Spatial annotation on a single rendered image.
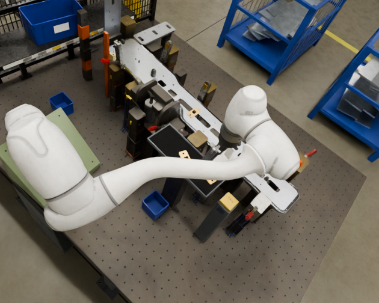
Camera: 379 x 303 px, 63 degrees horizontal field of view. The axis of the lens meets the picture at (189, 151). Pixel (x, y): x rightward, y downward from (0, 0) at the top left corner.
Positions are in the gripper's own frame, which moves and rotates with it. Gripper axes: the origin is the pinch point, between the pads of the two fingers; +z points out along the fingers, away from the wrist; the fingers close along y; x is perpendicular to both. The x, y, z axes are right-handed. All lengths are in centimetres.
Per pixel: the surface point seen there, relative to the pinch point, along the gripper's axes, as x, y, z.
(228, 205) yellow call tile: -15.6, -1.0, 11.9
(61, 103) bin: 100, -24, 58
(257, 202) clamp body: -20.8, 17.4, 21.9
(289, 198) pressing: -28, 37, 28
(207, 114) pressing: 35, 33, 28
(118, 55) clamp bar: 82, 5, 14
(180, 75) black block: 66, 38, 29
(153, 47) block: 94, 37, 30
